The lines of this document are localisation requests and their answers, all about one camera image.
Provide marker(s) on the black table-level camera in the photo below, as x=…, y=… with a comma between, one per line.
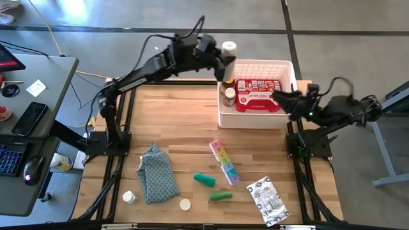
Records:
x=209, y=227

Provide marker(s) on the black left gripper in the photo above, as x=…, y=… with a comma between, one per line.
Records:
x=209, y=60

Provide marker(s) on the white yellow can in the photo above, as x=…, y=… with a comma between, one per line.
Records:
x=61, y=162

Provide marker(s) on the green bandage roll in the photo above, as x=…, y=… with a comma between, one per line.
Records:
x=221, y=196

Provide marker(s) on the white round cap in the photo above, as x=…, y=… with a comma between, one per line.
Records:
x=185, y=204

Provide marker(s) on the beige elastic bandage roll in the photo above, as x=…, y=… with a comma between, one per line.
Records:
x=229, y=60

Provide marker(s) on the rainbow weekly pill organizer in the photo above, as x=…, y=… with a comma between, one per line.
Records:
x=225, y=162

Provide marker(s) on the black computer mouse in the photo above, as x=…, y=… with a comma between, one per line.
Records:
x=33, y=170

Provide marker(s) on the grey desk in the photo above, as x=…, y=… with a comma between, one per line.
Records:
x=48, y=80

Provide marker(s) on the teal bandage roll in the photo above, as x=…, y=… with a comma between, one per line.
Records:
x=204, y=179

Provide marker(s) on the white paper note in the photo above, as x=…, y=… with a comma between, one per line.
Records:
x=36, y=87

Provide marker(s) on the grey metal table frame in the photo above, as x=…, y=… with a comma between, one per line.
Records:
x=383, y=150

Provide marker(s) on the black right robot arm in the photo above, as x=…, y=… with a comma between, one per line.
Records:
x=338, y=111

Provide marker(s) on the silver metal bracket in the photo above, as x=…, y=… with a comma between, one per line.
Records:
x=118, y=226
x=297, y=227

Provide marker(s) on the white pill bottle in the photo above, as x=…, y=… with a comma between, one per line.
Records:
x=129, y=197

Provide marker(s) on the red first aid kit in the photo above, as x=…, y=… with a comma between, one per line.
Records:
x=257, y=96

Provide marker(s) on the white perforated plastic basket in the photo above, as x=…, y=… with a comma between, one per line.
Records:
x=252, y=119

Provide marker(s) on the brown jar white lid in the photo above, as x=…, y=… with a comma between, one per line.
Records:
x=229, y=96

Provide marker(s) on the blue patterned cloth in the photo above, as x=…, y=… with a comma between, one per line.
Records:
x=158, y=175

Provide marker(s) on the black smartphone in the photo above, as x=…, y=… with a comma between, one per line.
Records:
x=29, y=119

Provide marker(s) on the laptop screen red image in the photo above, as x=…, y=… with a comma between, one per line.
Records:
x=9, y=60

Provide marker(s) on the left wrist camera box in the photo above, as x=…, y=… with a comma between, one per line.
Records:
x=208, y=42

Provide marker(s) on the black aluminium table frame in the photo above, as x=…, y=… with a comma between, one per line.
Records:
x=132, y=121

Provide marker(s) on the person's shoe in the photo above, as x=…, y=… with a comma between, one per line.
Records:
x=5, y=19
x=9, y=4

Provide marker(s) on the red white round object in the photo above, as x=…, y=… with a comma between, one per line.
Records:
x=4, y=113

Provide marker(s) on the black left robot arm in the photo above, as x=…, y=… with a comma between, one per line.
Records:
x=140, y=75

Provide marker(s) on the black round coaster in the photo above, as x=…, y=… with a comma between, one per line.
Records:
x=10, y=90

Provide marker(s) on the black keyboard blue backlight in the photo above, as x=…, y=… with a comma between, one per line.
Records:
x=11, y=159

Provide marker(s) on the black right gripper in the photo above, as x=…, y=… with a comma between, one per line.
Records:
x=303, y=103

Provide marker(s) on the silver printed foil pouch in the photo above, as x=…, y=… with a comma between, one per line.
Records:
x=268, y=201

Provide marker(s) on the small white box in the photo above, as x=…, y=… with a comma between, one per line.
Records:
x=80, y=159

